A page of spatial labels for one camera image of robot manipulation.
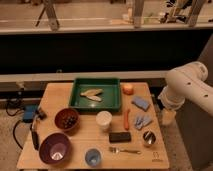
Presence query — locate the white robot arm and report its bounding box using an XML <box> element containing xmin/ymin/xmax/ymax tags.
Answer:
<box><xmin>158</xmin><ymin>61</ymin><xmax>213</xmax><ymax>126</ymax></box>

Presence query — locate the brown bowl with dark fruit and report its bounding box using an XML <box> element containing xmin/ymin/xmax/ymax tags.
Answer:
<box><xmin>54</xmin><ymin>108</ymin><xmax>80</xmax><ymax>132</ymax></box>

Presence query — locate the purple bowl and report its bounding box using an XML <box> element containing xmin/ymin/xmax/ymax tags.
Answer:
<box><xmin>39</xmin><ymin>133</ymin><xmax>71</xmax><ymax>165</ymax></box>

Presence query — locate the blue crumpled cloth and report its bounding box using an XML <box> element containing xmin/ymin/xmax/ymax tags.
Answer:
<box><xmin>134</xmin><ymin>115</ymin><xmax>152</xmax><ymax>130</ymax></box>

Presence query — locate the small metal cup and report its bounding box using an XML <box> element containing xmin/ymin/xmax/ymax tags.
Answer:
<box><xmin>143</xmin><ymin>131</ymin><xmax>156</xmax><ymax>147</ymax></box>

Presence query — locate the orange carrot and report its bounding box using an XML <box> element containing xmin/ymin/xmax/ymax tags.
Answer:
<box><xmin>124</xmin><ymin>109</ymin><xmax>130</xmax><ymax>131</ymax></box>

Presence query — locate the black rectangular block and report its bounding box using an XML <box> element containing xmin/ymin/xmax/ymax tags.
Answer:
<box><xmin>109</xmin><ymin>132</ymin><xmax>131</xmax><ymax>143</ymax></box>

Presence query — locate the silver metal fork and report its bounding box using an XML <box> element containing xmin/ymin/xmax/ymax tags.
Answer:
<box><xmin>108</xmin><ymin>147</ymin><xmax>141</xmax><ymax>154</ymax></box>

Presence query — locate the white paper cup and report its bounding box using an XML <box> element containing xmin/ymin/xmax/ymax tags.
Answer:
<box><xmin>96</xmin><ymin>111</ymin><xmax>112</xmax><ymax>131</ymax></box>

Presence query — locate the pale wooden spatula piece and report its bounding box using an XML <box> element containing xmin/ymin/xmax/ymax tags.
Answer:
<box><xmin>80</xmin><ymin>89</ymin><xmax>103</xmax><ymax>102</ymax></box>

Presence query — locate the green plastic tray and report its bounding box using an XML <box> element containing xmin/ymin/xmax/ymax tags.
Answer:
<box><xmin>69</xmin><ymin>78</ymin><xmax>122</xmax><ymax>112</ymax></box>

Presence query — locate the blue plastic cup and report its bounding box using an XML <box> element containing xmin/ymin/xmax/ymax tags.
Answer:
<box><xmin>85</xmin><ymin>148</ymin><xmax>101</xmax><ymax>167</ymax></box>

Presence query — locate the blue table clamp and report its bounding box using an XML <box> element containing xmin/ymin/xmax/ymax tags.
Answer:
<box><xmin>22</xmin><ymin>105</ymin><xmax>46</xmax><ymax>123</ymax></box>

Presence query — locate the black handle tool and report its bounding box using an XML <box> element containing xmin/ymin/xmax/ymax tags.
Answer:
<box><xmin>30</xmin><ymin>120</ymin><xmax>39</xmax><ymax>151</ymax></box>

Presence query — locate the black cable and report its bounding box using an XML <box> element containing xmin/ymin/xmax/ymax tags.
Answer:
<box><xmin>5</xmin><ymin>96</ymin><xmax>34</xmax><ymax>150</ymax></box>

